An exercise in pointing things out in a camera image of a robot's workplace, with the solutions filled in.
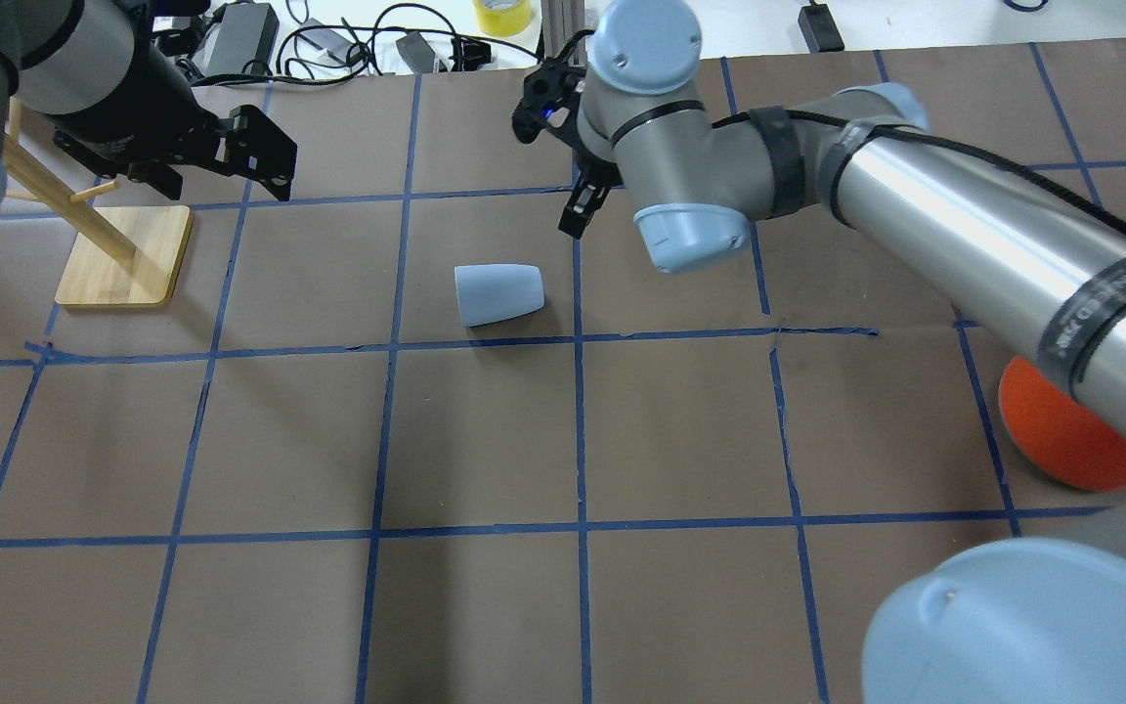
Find small black adapter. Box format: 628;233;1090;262
797;1;845;54

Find black power brick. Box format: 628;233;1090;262
204;1;279;75

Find wooden mug tree stand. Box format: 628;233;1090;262
3;99;194;309

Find pale blue cup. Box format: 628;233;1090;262
453;262;545;327

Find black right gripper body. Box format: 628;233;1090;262
512;55;623;187

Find tangled black cables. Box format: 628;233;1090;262
275;3;544;87

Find aluminium frame post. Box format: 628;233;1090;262
540;0;588;45

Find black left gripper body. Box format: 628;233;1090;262
35;36;231;199

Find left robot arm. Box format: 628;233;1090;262
0;1;298;204

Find yellow tape roll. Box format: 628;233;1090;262
472;0;533;37

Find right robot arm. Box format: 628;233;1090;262
512;1;1126;703

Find orange can with silver lid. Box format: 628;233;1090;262
997;356;1126;492

